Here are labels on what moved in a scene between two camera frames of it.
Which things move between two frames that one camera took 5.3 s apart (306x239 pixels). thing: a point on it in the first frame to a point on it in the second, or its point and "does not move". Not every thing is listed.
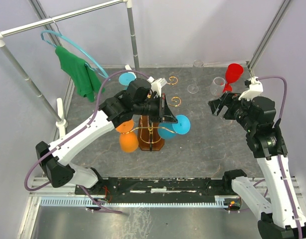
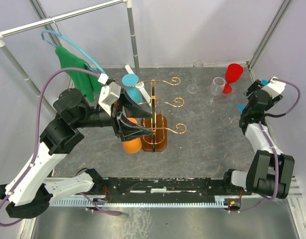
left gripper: [164, 113] to [124, 128]
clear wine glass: [198, 65] does not move
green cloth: [85, 76] does not move
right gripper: [229, 99] to [255, 84]
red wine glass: [233, 72] does not move
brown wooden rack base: [144, 135] does not move
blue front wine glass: [167, 130] to [241, 106]
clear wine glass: [218, 86] does not move
